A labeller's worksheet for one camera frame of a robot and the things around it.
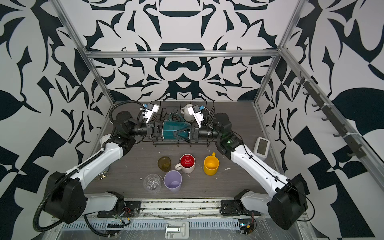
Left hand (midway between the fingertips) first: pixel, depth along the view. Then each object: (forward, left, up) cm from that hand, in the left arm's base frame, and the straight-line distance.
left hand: (173, 125), depth 65 cm
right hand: (-5, -2, +1) cm, 5 cm away
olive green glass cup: (-4, +8, -32) cm, 33 cm away
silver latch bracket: (-35, -1, -31) cm, 47 cm away
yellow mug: (-5, -19, -32) cm, 37 cm away
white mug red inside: (-4, -5, -33) cm, 34 cm away
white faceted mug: (+29, -4, -24) cm, 38 cm away
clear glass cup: (-14, +14, -34) cm, 39 cm away
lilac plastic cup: (-13, +3, -32) cm, 35 cm away
